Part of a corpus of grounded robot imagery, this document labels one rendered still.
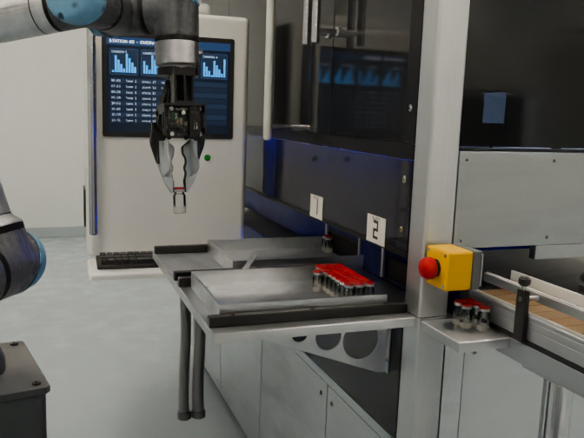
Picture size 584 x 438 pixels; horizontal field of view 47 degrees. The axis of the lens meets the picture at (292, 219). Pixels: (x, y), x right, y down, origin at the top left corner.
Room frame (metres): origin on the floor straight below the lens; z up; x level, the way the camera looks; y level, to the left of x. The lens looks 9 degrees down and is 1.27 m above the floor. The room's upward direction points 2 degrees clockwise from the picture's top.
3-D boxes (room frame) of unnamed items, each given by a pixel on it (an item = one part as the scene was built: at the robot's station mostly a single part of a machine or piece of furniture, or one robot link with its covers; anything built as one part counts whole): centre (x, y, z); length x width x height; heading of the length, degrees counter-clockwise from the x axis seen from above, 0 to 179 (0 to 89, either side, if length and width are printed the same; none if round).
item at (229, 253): (1.71, 0.02, 0.90); 0.34 x 0.26 x 0.04; 110
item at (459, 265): (1.20, -0.30, 1.00); 0.08 x 0.07 x 0.07; 110
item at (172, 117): (1.16, 0.20, 1.27); 0.09 x 0.08 x 0.12; 22
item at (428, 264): (1.18, -0.25, 1.00); 0.04 x 0.04 x 0.04; 20
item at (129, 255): (1.96, 0.37, 0.82); 0.40 x 0.14 x 0.02; 108
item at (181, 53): (1.18, 0.20, 1.35); 0.08 x 0.08 x 0.05
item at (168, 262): (1.52, 0.03, 0.87); 0.70 x 0.48 x 0.02; 20
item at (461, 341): (1.20, -0.34, 0.87); 0.14 x 0.13 x 0.02; 110
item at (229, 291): (1.35, 0.01, 0.90); 0.34 x 0.26 x 0.04; 110
